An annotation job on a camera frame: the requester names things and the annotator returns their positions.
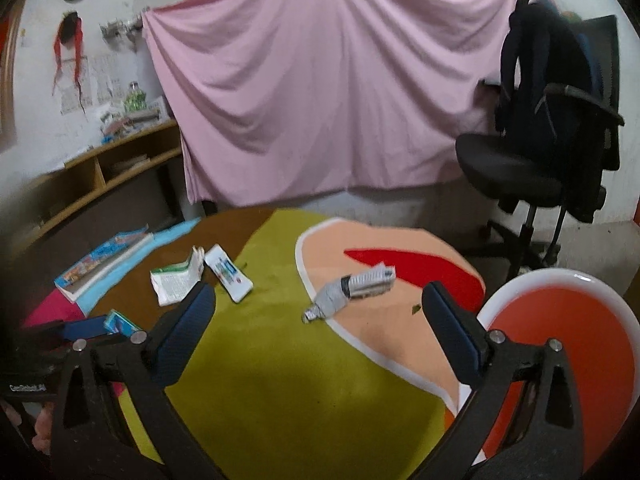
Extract small blue packet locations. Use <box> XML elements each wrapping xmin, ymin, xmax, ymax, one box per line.
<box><xmin>103</xmin><ymin>309</ymin><xmax>148</xmax><ymax>338</ymax></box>

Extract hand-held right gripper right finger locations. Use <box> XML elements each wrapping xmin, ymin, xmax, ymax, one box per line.
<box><xmin>422</xmin><ymin>281</ymin><xmax>587</xmax><ymax>480</ymax></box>

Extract dark blue backpack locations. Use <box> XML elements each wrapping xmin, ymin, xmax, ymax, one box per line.
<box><xmin>497</xmin><ymin>0</ymin><xmax>606</xmax><ymax>161</ymax></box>

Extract red ribbon wall ornament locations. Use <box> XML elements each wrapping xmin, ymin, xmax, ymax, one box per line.
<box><xmin>52</xmin><ymin>12</ymin><xmax>86</xmax><ymax>106</ymax></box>

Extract wooden desk with shelves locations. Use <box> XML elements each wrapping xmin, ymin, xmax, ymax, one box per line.
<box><xmin>0</xmin><ymin>120</ymin><xmax>183</xmax><ymax>261</ymax></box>

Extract person's left hand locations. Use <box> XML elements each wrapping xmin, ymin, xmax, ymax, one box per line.
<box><xmin>30</xmin><ymin>402</ymin><xmax>57</xmax><ymax>457</ymax></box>

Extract colourful paperback book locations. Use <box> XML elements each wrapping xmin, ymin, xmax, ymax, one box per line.
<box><xmin>54</xmin><ymin>232</ymin><xmax>153</xmax><ymax>303</ymax></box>

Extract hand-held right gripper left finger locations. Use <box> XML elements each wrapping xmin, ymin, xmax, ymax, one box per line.
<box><xmin>50</xmin><ymin>282</ymin><xmax>236</xmax><ymax>480</ymax></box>

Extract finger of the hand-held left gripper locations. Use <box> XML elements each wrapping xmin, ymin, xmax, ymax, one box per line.
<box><xmin>22</xmin><ymin>312</ymin><xmax>117</xmax><ymax>345</ymax></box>

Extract grey tube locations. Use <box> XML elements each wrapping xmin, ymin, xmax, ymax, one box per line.
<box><xmin>301</xmin><ymin>266</ymin><xmax>397</xmax><ymax>323</ymax></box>

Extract black office chair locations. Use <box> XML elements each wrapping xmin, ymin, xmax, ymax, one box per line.
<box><xmin>456</xmin><ymin>15</ymin><xmax>626</xmax><ymax>281</ymax></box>

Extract stack of books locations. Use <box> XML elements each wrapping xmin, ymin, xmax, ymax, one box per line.
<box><xmin>97</xmin><ymin>97</ymin><xmax>168</xmax><ymax>143</ymax></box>

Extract glass jar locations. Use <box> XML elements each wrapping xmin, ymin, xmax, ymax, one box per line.
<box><xmin>124</xmin><ymin>81</ymin><xmax>146</xmax><ymax>112</ymax></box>

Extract red basin with white rim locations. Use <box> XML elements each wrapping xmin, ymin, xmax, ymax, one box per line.
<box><xmin>475</xmin><ymin>268</ymin><xmax>637</xmax><ymax>476</ymax></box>

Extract pink hanging sheet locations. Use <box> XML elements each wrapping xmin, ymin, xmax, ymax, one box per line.
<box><xmin>141</xmin><ymin>0</ymin><xmax>556</xmax><ymax>208</ymax></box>

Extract colourful patchwork blanket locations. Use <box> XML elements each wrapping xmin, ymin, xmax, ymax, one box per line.
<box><xmin>20</xmin><ymin>207</ymin><xmax>486</xmax><ymax>480</ymax></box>

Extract wooden door frame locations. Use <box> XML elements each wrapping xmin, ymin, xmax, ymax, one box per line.
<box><xmin>0</xmin><ymin>0</ymin><xmax>31</xmax><ymax>153</ymax></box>

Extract wire wall rack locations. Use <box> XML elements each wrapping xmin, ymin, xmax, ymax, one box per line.
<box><xmin>99</xmin><ymin>17</ymin><xmax>146</xmax><ymax>51</ymax></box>

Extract paper wall calendars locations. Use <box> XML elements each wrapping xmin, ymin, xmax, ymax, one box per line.
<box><xmin>60</xmin><ymin>55</ymin><xmax>126</xmax><ymax>116</ymax></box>

